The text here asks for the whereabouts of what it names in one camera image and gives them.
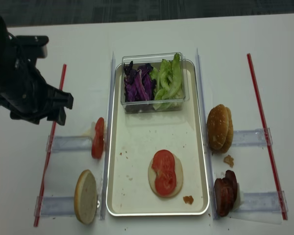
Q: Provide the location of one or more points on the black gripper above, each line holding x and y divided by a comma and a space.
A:
25, 93

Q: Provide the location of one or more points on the tomato slice front pair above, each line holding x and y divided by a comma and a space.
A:
163, 164

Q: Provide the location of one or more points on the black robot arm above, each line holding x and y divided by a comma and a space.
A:
11, 49

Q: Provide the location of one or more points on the tomato slices remaining left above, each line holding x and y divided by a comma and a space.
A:
98, 141

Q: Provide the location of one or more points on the green lettuce leaves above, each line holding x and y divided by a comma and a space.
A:
168, 92

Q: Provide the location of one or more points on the dark red meat patty front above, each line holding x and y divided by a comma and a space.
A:
224, 196

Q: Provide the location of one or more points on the dark red meat patty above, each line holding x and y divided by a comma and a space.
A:
224, 196
230, 175

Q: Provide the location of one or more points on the dark red meat patty back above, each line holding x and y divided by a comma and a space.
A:
230, 175

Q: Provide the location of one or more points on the left red strip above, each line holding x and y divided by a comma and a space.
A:
42, 188

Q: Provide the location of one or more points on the red strip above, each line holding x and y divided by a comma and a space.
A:
42, 188
279, 190

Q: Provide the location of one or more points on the upper left acrylic holder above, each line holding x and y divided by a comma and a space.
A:
71, 143

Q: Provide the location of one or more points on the acrylic holder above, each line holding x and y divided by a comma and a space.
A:
257, 137
71, 143
54, 206
263, 202

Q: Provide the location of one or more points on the cream rectangular serving tray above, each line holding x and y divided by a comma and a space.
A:
135, 138

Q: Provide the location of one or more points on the shredded purple cabbage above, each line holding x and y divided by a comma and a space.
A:
138, 84

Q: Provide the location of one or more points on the upright bun half left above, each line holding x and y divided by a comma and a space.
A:
85, 198

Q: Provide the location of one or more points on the clear plastic salad container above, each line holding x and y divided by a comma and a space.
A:
154, 60

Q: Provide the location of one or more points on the lower left acrylic holder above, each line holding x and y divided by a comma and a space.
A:
54, 206

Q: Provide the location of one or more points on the round bun bottom on tray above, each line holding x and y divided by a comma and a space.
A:
179, 178

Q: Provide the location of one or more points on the right clear acrylic divider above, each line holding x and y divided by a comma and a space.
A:
207, 151

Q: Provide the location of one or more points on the fried crumb on tray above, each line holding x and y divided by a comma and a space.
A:
188, 199

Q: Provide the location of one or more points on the sesame burger bun front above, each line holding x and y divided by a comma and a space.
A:
217, 126

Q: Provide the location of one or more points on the sesame burger bun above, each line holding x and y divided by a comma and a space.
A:
217, 126
229, 137

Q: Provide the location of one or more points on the sesame burger bun back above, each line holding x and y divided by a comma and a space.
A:
229, 137

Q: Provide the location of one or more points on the fried crumb on table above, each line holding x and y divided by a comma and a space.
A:
229, 160

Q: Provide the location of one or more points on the upper right acrylic holder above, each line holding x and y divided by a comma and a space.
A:
257, 137

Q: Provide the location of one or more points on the lower right acrylic holder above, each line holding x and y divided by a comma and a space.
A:
263, 202

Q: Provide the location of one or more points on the right red strip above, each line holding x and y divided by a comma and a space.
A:
279, 190

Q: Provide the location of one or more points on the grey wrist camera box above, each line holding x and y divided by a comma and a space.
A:
35, 47

